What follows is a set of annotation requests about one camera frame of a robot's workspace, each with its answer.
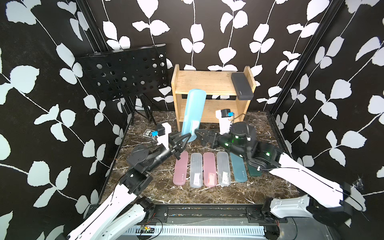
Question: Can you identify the frosted white pencil case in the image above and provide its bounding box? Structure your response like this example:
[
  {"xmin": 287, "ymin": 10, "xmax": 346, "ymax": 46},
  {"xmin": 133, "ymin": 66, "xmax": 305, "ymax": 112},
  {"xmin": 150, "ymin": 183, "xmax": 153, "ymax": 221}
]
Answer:
[{"xmin": 190, "ymin": 153, "xmax": 203, "ymax": 188}]

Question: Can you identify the light blue pencil case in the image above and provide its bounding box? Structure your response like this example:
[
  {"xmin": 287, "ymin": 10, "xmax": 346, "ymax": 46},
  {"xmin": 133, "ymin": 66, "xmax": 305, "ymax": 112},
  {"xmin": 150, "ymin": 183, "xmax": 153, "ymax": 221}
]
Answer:
[{"xmin": 182, "ymin": 89, "xmax": 207, "ymax": 142}]

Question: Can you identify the white slotted cable duct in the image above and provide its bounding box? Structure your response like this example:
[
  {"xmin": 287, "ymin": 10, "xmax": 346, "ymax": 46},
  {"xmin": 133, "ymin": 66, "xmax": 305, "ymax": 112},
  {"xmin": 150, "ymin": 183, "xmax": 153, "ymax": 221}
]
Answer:
[{"xmin": 122, "ymin": 225, "xmax": 266, "ymax": 238}]

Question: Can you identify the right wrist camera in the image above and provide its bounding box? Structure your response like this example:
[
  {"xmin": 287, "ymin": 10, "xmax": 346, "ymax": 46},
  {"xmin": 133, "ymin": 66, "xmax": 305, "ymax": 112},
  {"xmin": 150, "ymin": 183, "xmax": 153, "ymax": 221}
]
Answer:
[{"xmin": 216, "ymin": 109, "xmax": 234, "ymax": 135}]

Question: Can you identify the dark green pencil case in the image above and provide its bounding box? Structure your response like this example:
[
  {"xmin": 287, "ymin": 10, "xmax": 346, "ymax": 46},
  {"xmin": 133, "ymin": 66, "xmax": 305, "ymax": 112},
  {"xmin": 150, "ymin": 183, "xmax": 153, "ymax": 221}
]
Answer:
[{"xmin": 247, "ymin": 164, "xmax": 262, "ymax": 177}]

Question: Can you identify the wooden two-tier shelf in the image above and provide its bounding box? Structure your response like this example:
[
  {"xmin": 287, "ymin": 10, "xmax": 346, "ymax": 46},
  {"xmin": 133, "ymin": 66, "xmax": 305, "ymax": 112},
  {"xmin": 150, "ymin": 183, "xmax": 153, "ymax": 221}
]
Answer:
[{"xmin": 171, "ymin": 64, "xmax": 251, "ymax": 131}]

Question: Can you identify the clear white pencil case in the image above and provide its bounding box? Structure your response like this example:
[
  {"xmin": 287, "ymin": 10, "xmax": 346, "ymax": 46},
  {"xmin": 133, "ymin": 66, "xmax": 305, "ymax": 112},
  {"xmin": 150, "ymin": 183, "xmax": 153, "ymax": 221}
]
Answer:
[{"xmin": 217, "ymin": 152, "xmax": 231, "ymax": 187}]

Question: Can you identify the pink pencil case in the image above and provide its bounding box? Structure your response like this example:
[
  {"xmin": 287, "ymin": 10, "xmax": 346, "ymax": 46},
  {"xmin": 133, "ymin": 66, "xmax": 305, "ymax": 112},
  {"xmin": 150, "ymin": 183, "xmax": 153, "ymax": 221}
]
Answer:
[
  {"xmin": 203, "ymin": 152, "xmax": 217, "ymax": 187},
  {"xmin": 173, "ymin": 151, "xmax": 189, "ymax": 186}
]

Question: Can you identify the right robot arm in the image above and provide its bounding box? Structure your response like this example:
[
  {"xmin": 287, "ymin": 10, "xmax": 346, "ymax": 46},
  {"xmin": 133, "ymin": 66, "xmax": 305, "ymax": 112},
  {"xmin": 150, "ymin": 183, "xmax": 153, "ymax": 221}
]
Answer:
[{"xmin": 195, "ymin": 122, "xmax": 366, "ymax": 227}]

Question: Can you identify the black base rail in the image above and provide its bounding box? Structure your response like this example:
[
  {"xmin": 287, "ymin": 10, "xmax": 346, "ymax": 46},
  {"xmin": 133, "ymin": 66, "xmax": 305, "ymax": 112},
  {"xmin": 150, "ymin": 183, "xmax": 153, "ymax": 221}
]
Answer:
[{"xmin": 137, "ymin": 198, "xmax": 299, "ymax": 226}]

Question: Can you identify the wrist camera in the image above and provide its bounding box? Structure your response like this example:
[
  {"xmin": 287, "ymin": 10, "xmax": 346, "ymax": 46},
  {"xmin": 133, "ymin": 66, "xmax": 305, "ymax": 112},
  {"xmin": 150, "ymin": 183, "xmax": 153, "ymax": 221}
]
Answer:
[
  {"xmin": 152, "ymin": 123, "xmax": 172, "ymax": 150},
  {"xmin": 216, "ymin": 109, "xmax": 234, "ymax": 135}
]

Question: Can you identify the dark grey pencil case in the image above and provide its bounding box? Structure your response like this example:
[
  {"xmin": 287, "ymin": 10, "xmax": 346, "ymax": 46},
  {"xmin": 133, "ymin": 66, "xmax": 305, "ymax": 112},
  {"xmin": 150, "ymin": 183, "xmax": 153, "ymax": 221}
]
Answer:
[{"xmin": 231, "ymin": 72, "xmax": 254, "ymax": 101}]

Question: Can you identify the black perforated music stand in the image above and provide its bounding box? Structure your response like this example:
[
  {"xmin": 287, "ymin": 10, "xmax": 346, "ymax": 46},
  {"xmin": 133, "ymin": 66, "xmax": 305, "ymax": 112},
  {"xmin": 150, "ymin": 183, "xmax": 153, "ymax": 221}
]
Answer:
[{"xmin": 75, "ymin": 44, "xmax": 169, "ymax": 124}]

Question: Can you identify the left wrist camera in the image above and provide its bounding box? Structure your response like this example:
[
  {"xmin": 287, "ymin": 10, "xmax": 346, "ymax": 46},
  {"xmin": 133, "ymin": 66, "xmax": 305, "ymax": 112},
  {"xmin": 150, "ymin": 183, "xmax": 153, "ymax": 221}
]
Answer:
[{"xmin": 152, "ymin": 123, "xmax": 172, "ymax": 150}]

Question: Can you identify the black white tag card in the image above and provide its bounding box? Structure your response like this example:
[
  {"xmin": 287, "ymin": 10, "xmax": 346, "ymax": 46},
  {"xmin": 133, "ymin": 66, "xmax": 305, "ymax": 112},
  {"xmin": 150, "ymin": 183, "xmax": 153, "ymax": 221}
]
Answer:
[{"xmin": 142, "ymin": 129, "xmax": 156, "ymax": 139}]

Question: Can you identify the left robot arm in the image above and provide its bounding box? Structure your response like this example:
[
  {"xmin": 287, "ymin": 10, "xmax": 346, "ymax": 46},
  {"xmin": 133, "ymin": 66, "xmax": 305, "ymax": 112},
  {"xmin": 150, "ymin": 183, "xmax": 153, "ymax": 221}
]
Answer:
[{"xmin": 66, "ymin": 133, "xmax": 192, "ymax": 240}]

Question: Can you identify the teal pencil case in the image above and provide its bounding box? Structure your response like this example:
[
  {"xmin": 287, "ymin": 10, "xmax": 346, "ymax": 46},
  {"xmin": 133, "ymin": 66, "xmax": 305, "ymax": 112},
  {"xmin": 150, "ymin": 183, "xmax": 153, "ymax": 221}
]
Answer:
[{"xmin": 230, "ymin": 153, "xmax": 248, "ymax": 183}]

